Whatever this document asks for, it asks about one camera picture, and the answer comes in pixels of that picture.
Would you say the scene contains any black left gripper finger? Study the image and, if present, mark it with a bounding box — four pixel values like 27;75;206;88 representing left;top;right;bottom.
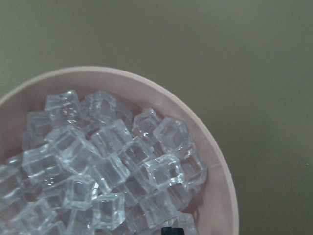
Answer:
161;227;183;235

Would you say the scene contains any pile of clear ice cubes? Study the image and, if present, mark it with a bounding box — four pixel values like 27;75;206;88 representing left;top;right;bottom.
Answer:
0;90;208;235

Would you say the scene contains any pink bowl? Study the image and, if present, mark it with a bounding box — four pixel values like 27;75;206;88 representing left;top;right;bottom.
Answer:
0;66;239;235

